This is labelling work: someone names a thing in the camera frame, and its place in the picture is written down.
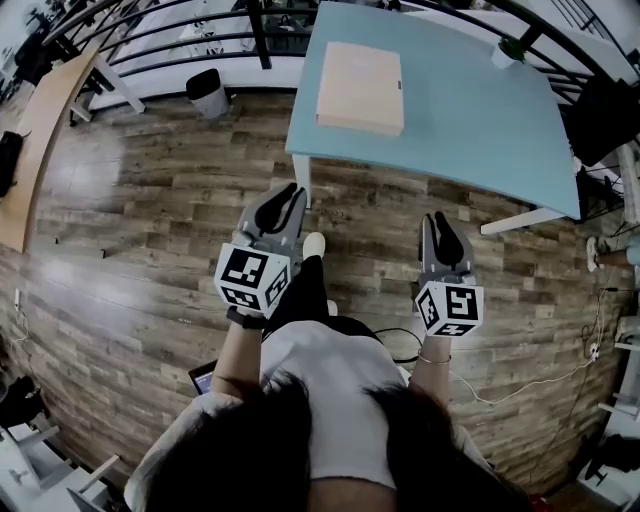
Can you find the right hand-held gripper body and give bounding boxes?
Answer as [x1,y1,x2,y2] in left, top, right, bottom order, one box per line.
[412,267,485,337]

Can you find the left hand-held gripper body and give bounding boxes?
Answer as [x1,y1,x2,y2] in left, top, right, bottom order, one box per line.
[213,227,301,320]

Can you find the person's left forearm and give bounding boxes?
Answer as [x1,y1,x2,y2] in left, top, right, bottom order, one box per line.
[209,319,267,401]

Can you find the person's right forearm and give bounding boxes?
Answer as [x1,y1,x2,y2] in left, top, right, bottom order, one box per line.
[407,333,454,397]

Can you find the light blue table top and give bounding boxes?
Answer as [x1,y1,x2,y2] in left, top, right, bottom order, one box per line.
[284,0,582,236]

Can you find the person's white shoe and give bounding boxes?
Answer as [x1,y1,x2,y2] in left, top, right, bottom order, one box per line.
[302,232,327,261]

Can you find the black wrist watch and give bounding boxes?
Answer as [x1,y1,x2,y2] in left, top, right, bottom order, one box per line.
[225,305,269,330]

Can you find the person's black trousers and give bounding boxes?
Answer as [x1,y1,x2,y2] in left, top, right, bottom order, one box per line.
[262,254,386,351]

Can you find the black smartphone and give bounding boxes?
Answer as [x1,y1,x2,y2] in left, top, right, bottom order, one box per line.
[187,359,219,396]

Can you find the white trash bin black liner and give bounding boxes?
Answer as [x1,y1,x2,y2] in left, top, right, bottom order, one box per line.
[185,68,231,120]

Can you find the person's white t-shirt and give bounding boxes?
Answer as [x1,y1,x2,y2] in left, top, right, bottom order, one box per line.
[124,319,494,512]

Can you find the black metal railing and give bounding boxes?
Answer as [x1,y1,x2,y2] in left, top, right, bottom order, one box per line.
[42,0,640,106]

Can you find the black chair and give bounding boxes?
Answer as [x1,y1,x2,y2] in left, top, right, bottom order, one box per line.
[567,74,640,221]

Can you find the green plant in white pot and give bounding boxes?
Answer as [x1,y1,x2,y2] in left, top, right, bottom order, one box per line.
[490,35,527,70]

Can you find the light wooden table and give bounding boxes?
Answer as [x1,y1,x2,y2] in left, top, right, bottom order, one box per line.
[0,47,146,254]

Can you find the black swivel stool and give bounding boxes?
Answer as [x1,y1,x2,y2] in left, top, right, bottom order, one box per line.
[0,374,49,431]

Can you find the white rack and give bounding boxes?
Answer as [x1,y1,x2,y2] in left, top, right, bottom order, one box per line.
[0,424,121,512]

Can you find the black cable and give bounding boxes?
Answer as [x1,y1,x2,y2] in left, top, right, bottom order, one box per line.
[372,327,426,364]

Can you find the white cable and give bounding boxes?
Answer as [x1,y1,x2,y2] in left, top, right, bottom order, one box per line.
[449,339,601,404]

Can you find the white shelf frame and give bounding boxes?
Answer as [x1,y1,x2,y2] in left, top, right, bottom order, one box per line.
[597,319,640,446]

